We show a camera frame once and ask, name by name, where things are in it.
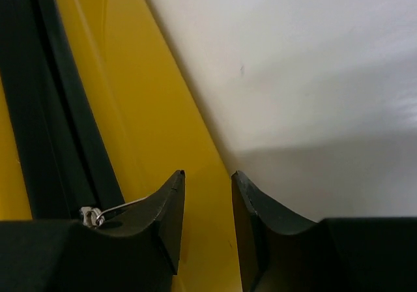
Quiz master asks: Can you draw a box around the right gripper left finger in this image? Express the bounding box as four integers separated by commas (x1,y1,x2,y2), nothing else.
1,170,185,291

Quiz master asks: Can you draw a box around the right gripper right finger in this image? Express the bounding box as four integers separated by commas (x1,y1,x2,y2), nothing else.
231,171,416,291

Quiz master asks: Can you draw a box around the yellow suitcase with grey lining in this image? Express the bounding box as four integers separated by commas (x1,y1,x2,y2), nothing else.
1,0,242,291

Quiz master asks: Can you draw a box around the silver zipper pull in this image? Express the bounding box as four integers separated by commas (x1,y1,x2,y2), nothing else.
79,196,148,228

